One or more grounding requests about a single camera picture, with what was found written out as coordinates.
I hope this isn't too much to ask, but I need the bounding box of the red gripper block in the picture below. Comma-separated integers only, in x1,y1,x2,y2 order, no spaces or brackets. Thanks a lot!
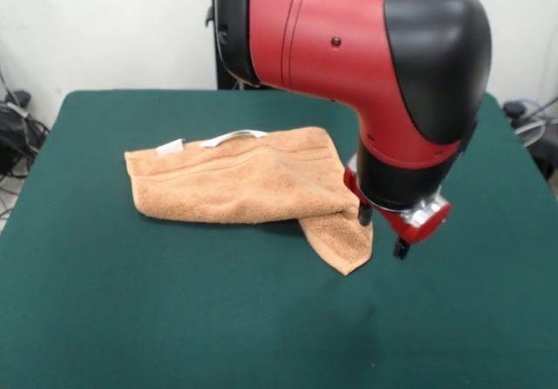
344,166,453,261

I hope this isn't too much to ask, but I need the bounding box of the tan terry towel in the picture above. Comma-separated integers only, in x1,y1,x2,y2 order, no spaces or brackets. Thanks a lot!
124,126,375,277

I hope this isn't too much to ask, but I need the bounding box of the black round floor foot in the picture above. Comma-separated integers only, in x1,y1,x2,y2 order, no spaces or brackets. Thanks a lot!
503,99,529,119

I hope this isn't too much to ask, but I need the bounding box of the dark green table cloth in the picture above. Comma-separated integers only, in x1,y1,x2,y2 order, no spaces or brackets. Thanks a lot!
0,88,558,389

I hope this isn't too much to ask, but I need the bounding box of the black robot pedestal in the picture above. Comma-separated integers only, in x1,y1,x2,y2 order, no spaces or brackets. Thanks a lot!
205,0,378,92

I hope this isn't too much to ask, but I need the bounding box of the black cable bundle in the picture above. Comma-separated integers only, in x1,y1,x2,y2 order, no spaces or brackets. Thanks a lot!
0,90,51,181

